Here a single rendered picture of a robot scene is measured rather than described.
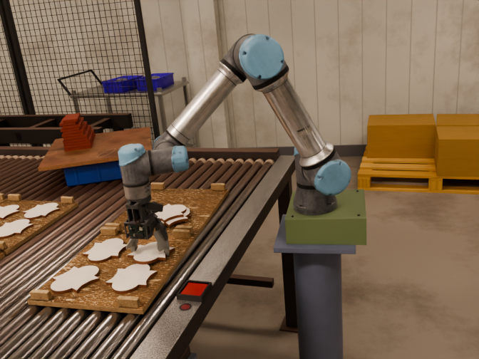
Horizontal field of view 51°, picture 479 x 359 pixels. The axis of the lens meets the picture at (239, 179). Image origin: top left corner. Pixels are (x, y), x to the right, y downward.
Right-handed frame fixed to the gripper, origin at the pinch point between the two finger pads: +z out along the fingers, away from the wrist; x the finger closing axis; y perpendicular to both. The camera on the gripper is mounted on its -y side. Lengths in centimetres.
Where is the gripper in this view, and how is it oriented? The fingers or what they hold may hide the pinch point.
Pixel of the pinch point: (151, 252)
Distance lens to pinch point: 160.4
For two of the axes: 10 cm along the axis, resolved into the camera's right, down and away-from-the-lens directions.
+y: -2.5, 3.8, -8.9
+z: 0.8, 9.3, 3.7
